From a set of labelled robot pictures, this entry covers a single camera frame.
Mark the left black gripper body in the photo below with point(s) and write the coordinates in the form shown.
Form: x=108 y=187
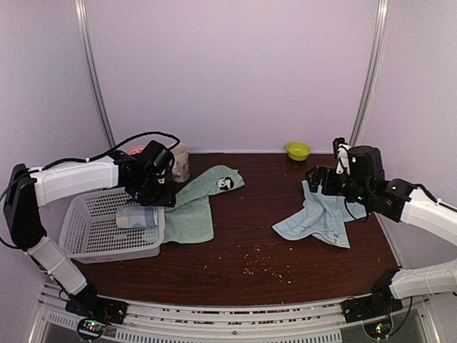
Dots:
x=150 y=193

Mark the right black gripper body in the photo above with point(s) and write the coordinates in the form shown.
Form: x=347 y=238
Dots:
x=329 y=188

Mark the light blue towel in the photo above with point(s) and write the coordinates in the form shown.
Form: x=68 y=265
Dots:
x=322 y=217

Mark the green panda towel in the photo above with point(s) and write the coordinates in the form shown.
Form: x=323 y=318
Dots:
x=190 y=221

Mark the white plastic basket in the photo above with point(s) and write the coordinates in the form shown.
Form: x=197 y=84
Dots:
x=90 y=233

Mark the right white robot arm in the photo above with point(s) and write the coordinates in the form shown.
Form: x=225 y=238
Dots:
x=359 y=177

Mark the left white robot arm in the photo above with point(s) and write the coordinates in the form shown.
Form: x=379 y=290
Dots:
x=145 y=179

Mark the rolled towel in basket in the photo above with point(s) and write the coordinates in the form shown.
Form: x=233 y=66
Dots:
x=136 y=217

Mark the lime green bowl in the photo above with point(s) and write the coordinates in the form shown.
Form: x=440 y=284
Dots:
x=298 y=151

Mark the beige ceramic mug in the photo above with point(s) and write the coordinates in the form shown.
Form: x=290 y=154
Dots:
x=181 y=170

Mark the red patterned bowl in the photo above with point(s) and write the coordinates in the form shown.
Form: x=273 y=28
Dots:
x=136 y=150

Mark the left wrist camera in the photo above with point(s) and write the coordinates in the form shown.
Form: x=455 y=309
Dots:
x=158 y=159

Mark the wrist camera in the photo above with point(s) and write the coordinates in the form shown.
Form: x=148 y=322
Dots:
x=340 y=151
x=158 y=159

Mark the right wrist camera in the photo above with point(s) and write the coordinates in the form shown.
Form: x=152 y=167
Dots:
x=340 y=151

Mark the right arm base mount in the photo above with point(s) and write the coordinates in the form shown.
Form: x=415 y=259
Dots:
x=374 y=311

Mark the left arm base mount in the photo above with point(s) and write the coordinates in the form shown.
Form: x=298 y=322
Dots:
x=97 y=313

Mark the front aluminium rail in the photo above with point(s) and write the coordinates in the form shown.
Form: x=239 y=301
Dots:
x=323 y=321

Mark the right aluminium frame post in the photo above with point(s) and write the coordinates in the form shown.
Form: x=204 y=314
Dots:
x=373 y=68

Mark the aluminium frame post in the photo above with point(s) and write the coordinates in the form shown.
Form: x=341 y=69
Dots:
x=373 y=68
x=83 y=23

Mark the left aluminium frame post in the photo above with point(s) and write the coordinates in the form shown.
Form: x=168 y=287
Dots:
x=83 y=23

